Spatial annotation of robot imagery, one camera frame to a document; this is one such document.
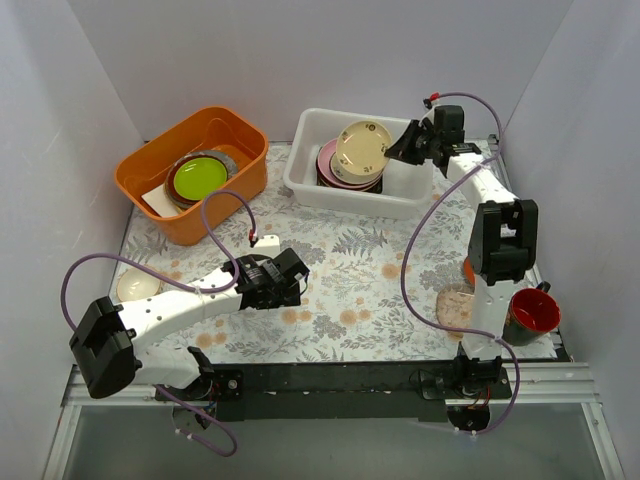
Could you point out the black skull mug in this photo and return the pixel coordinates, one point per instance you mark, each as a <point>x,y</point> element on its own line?
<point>532,313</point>

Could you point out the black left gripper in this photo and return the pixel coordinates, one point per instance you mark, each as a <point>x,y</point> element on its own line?
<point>288,279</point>

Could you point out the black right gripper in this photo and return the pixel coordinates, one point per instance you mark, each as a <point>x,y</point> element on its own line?
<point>420,145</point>

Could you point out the orange plastic bin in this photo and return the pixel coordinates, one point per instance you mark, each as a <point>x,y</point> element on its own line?
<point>211,128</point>

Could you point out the pink speckled glass plate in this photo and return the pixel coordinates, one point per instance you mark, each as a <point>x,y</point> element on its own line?
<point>454,305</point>

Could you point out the white plastic bin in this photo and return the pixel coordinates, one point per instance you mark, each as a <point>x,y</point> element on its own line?
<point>406,189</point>

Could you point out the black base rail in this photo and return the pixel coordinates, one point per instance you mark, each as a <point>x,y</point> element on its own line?
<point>243,391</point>

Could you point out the cream plate with green patch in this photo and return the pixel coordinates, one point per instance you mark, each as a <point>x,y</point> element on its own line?
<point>353,174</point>

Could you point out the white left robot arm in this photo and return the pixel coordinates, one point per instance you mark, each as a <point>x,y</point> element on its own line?
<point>116,345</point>

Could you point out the lime green plate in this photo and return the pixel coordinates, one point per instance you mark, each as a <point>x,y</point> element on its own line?
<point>198,177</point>

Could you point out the floral table mat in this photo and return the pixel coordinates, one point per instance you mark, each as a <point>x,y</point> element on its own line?
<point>372,288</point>

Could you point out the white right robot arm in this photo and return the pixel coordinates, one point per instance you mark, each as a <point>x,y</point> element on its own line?
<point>502,248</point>

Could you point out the dark red plate in bin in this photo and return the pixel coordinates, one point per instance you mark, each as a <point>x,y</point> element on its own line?
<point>230,164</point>

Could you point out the white square plate in bin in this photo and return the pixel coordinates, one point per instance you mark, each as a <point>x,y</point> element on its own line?
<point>160,203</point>

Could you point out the cream floral plate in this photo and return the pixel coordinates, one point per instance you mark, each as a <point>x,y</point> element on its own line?
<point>364,142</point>

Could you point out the black floral rectangular plate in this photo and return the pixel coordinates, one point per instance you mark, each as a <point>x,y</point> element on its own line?
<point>381,187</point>

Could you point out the small cream bowl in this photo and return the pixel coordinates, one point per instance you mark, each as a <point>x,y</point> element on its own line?
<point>135,284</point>

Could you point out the red small bowl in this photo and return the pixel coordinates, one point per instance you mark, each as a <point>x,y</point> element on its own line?
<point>468,272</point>

